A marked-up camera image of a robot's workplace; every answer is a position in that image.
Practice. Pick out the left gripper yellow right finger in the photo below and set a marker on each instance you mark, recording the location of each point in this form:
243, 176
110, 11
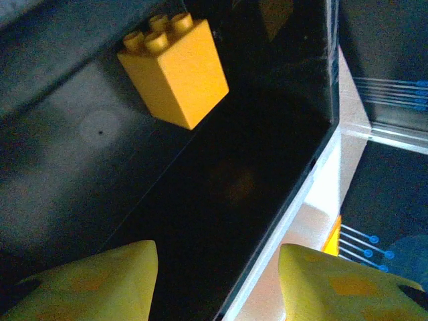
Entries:
341, 291

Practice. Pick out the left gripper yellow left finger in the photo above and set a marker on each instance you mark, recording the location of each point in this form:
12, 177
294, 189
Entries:
93, 287

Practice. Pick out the tall yellow lego brick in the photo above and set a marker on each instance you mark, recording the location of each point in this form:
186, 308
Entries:
180, 73

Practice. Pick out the white plastic bin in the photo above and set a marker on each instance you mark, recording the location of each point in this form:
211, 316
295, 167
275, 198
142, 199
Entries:
314, 217

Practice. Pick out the black plastic bin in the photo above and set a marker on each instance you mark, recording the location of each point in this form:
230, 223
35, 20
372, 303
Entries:
234, 167

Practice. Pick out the aluminium side frame rail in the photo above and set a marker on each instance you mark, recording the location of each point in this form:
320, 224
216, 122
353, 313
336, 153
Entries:
398, 135

